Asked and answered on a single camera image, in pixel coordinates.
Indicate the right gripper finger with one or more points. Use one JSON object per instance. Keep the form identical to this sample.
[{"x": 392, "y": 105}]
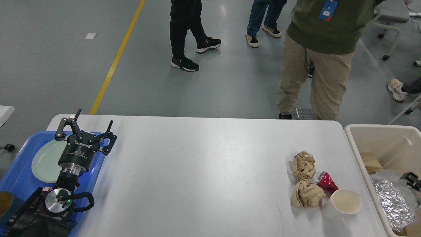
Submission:
[{"x": 413, "y": 181}]

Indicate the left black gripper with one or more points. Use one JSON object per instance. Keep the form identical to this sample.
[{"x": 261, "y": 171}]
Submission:
[{"x": 79, "y": 153}]

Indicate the aluminium foil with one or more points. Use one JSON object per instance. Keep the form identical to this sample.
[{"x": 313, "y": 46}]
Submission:
[{"x": 399, "y": 201}]

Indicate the brown paper bag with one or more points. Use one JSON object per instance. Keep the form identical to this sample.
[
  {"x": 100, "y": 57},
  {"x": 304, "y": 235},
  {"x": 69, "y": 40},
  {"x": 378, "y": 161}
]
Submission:
[
  {"x": 371, "y": 164},
  {"x": 412, "y": 230}
]

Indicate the light green plate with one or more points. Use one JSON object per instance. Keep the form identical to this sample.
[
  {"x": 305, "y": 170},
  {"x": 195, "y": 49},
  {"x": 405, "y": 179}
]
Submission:
[{"x": 45, "y": 163}]

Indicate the pink mug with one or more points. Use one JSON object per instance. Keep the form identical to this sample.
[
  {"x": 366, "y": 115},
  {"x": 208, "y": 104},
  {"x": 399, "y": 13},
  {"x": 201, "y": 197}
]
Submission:
[{"x": 47, "y": 189}]

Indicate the blue-grey mug yellow inside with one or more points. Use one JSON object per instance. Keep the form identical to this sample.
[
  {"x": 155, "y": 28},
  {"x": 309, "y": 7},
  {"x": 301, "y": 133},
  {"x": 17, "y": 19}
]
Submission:
[{"x": 9, "y": 204}]

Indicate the brown paper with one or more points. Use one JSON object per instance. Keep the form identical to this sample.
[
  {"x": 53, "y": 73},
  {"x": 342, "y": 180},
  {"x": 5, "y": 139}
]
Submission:
[
  {"x": 303, "y": 165},
  {"x": 307, "y": 195}
]

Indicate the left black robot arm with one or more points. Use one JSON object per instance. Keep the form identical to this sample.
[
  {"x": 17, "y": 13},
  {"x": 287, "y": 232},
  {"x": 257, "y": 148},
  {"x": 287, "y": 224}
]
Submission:
[{"x": 57, "y": 213}]

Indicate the beige plastic bin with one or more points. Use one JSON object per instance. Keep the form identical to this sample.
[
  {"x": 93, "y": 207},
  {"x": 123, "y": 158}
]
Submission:
[{"x": 396, "y": 147}]

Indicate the white chair at right edge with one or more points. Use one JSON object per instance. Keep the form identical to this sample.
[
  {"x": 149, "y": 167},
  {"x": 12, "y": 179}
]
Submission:
[{"x": 408, "y": 110}]

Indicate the upright white paper cup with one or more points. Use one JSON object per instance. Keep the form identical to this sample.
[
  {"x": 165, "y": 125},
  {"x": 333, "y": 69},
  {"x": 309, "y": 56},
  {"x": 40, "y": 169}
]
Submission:
[{"x": 342, "y": 203}]

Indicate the red foil wrapper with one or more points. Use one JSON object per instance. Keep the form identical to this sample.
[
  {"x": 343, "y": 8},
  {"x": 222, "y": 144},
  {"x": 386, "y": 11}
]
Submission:
[{"x": 326, "y": 182}]

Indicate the seated person at right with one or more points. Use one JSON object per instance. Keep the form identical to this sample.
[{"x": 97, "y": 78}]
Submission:
[{"x": 401, "y": 91}]

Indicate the right white office chair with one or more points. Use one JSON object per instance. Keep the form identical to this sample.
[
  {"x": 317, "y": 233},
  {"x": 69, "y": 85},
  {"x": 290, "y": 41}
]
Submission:
[{"x": 386, "y": 14}]

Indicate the person in khaki trousers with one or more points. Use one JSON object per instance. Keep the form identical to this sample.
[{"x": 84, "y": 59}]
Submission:
[{"x": 322, "y": 33}]

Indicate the person in blue jeans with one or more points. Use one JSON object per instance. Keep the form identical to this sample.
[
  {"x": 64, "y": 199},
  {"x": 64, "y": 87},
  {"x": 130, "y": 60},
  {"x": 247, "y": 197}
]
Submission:
[{"x": 264, "y": 13}]

